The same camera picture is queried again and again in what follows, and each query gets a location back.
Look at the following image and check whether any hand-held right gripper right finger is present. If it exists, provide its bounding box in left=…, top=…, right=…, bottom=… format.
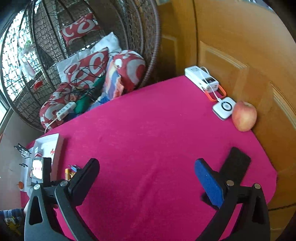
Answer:
left=195, top=158, right=271, bottom=241

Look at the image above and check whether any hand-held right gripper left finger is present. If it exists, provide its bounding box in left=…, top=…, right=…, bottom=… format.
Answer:
left=24, top=158, right=100, bottom=241

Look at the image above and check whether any white box with red logo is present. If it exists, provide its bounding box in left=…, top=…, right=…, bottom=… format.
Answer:
left=34, top=133, right=64, bottom=164

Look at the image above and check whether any person's left forearm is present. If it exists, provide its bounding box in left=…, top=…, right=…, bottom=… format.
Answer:
left=0, top=202, right=30, bottom=237

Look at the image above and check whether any black smartphone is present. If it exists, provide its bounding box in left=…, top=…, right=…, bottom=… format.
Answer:
left=218, top=147, right=252, bottom=186

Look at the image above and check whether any white power strip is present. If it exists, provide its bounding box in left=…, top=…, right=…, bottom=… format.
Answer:
left=56, top=102, right=77, bottom=121

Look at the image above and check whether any red white seat cushion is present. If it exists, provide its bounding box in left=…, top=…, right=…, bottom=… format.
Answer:
left=112, top=50, right=146, bottom=93
left=39, top=83, right=77, bottom=130

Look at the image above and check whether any magenta tablecloth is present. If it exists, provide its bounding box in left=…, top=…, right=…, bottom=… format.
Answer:
left=20, top=75, right=277, bottom=241

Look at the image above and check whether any green cloth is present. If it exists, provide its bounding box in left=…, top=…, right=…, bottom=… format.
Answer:
left=74, top=76, right=105, bottom=114

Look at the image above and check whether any white round-button device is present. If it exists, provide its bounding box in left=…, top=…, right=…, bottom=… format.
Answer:
left=212, top=97, right=236, bottom=121

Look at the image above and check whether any red apple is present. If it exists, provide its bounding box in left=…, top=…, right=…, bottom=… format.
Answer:
left=232, top=101, right=258, bottom=132

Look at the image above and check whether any small white display device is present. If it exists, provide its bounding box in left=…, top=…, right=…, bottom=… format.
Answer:
left=200, top=77, right=219, bottom=93

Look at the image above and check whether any white feather dreamcatcher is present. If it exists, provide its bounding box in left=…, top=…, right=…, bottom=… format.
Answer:
left=20, top=40, right=44, bottom=90

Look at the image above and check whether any white rectangular power bank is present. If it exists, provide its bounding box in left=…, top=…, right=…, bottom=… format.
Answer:
left=184, top=66, right=211, bottom=90

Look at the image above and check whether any small red white pillow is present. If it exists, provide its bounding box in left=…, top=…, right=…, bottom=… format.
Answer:
left=59, top=13, right=101, bottom=47

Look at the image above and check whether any wicker hanging chair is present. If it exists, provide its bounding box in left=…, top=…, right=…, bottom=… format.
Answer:
left=0, top=0, right=160, bottom=132

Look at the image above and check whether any white power cord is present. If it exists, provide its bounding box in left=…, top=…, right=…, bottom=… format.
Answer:
left=44, top=117, right=59, bottom=133

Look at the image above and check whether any thin white cable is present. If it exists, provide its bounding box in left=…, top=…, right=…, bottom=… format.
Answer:
left=200, top=67, right=222, bottom=102

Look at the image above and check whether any orange strap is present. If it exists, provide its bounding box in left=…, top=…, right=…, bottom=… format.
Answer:
left=205, top=85, right=227, bottom=102

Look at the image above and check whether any black cable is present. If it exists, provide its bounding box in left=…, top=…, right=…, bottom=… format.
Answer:
left=67, top=52, right=116, bottom=102

